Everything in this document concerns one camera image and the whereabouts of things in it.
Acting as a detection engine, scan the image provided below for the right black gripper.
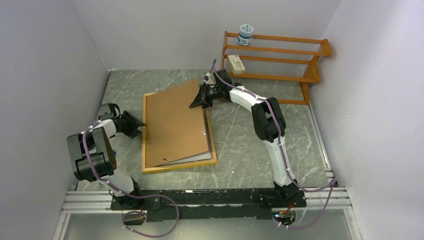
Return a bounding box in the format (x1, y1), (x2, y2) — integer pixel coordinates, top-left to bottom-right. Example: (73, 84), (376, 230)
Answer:
(188, 84), (222, 111)

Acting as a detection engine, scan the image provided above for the brown cardboard backing board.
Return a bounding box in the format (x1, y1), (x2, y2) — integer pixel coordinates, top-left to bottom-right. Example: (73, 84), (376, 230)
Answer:
(143, 78), (208, 168)

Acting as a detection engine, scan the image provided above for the yellow wooden photo frame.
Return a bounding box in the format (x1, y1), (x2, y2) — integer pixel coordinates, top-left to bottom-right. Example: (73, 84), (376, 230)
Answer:
(141, 109), (218, 174)

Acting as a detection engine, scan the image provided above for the building photo print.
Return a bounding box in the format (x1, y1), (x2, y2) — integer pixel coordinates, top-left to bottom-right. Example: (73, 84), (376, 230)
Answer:
(160, 110), (212, 167)

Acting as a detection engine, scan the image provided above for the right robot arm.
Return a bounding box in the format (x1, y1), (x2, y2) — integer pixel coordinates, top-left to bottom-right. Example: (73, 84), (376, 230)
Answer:
(189, 67), (302, 208)

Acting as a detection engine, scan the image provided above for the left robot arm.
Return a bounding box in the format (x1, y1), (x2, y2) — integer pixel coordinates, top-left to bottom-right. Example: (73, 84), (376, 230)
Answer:
(66, 103), (145, 210)

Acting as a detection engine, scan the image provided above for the small white green box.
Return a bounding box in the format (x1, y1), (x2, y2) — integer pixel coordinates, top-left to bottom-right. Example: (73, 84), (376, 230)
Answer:
(227, 54), (246, 75)

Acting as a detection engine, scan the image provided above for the blue white jar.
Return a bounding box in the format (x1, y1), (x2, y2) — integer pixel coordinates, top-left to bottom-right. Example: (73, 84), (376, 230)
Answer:
(237, 24), (254, 46)

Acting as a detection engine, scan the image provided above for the orange wooden shelf rack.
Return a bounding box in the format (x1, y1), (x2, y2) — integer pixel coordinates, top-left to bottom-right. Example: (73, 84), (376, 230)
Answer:
(220, 31), (333, 105)

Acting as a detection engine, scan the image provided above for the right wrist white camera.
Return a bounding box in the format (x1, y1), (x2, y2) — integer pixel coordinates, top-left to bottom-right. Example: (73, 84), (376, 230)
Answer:
(202, 72), (214, 85)

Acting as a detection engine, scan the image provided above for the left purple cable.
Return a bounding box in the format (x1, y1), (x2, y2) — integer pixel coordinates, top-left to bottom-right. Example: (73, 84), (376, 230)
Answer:
(121, 195), (180, 240)

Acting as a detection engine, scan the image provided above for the purple cable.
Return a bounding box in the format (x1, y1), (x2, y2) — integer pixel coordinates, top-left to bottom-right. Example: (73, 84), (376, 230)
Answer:
(121, 195), (180, 240)
(273, 178), (338, 231)

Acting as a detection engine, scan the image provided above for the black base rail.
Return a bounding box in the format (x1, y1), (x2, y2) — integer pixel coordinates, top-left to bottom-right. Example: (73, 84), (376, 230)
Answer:
(110, 187), (307, 222)

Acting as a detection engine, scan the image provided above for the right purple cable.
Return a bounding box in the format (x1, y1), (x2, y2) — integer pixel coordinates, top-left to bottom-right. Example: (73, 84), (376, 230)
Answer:
(273, 178), (338, 231)

